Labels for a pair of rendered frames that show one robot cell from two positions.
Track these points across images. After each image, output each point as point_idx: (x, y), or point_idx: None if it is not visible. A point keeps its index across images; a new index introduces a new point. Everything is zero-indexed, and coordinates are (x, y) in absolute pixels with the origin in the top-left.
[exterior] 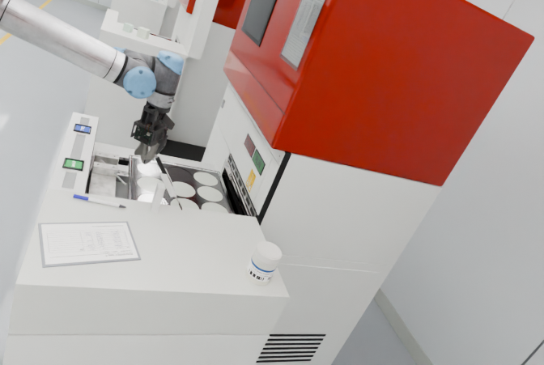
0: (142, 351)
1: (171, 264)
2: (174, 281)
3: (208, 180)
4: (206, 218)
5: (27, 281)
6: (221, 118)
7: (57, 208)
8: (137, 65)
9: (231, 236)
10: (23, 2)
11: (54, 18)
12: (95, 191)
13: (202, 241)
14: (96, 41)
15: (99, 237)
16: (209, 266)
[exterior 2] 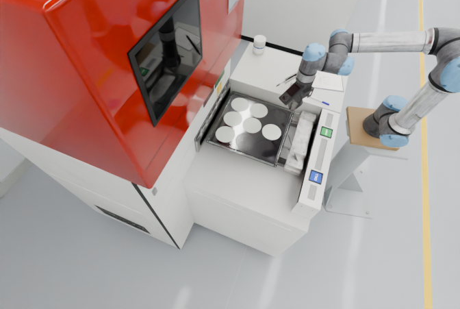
0: None
1: (294, 64)
2: (295, 58)
3: (224, 131)
4: (262, 81)
5: None
6: (162, 187)
7: (336, 99)
8: (345, 33)
9: (255, 70)
10: (418, 31)
11: (400, 32)
12: (306, 135)
13: (273, 70)
14: (373, 33)
15: (320, 80)
16: (277, 59)
